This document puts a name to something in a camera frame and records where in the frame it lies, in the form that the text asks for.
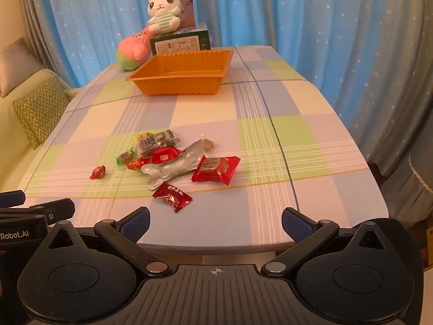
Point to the white bunny plush toy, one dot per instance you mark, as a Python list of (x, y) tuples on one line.
[(164, 20)]

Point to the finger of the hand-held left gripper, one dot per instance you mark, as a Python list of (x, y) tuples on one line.
[(12, 198), (40, 210)]

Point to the orange plastic tray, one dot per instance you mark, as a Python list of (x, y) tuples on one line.
[(176, 84)]

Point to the green zigzag cushion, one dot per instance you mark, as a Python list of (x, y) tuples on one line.
[(40, 103), (33, 132)]

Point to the red square snack packet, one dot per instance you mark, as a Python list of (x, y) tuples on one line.
[(216, 170)]

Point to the green candy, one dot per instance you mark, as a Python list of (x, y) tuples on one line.
[(124, 158)]

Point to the brown candy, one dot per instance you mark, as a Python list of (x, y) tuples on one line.
[(208, 144)]

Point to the dark green carton box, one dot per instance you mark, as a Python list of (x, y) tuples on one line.
[(179, 44)]

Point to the plain grey curtain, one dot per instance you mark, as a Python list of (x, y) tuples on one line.
[(37, 23)]

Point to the silver foil wrapper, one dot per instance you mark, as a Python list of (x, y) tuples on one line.
[(169, 171)]

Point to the pink green starfish plush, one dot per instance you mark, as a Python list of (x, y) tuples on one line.
[(133, 49)]

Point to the light green sofa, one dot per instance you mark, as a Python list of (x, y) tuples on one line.
[(13, 162)]

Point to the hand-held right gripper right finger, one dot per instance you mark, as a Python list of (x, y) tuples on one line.
[(297, 225)]

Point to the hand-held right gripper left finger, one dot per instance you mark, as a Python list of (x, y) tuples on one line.
[(135, 225)]

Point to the red twisted snack packet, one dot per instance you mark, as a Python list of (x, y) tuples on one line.
[(172, 197)]

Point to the small red candy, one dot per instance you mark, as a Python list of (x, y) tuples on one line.
[(98, 172)]

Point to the clear packet of dark snack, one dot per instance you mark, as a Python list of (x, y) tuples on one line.
[(159, 139)]

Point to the blue star curtain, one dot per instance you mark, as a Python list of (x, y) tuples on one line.
[(270, 13)]

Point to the beige cushion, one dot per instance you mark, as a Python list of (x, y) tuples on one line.
[(17, 64)]

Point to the tall printed paper box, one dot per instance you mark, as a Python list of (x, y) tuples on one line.
[(187, 13)]

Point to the red candy with white label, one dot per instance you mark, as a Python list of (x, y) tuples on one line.
[(164, 154)]

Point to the grey lace-trimmed cloth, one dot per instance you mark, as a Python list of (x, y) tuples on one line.
[(416, 193)]

